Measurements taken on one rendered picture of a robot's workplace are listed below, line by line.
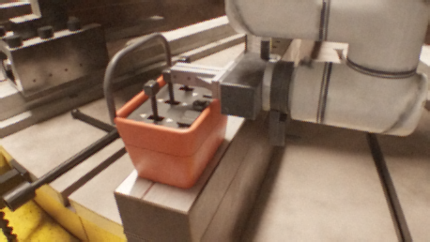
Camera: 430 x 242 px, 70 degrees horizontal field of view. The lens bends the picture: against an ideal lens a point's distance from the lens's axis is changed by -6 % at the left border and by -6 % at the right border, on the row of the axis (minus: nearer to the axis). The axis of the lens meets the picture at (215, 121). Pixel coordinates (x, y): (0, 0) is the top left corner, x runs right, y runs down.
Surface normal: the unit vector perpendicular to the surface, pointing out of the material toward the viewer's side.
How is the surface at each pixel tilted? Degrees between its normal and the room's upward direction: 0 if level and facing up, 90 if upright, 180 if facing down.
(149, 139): 97
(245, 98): 90
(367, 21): 94
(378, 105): 90
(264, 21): 116
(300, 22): 110
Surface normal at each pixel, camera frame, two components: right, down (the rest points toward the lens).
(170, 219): -0.37, 0.49
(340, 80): -0.30, -0.36
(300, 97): -0.35, 0.27
